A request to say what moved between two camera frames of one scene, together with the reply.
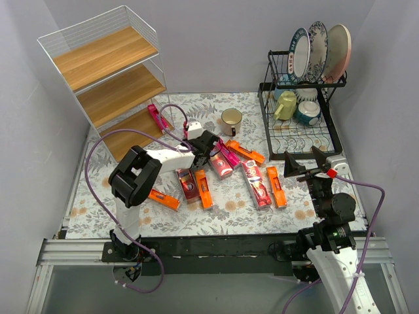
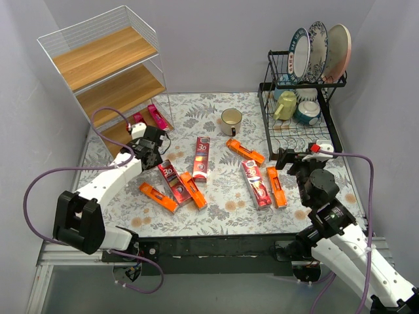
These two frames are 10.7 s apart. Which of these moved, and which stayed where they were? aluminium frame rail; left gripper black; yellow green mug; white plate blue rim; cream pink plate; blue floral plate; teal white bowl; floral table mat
Moved: left gripper black
Stayed: aluminium frame rail; teal white bowl; floral table mat; cream pink plate; blue floral plate; white plate blue rim; yellow green mug
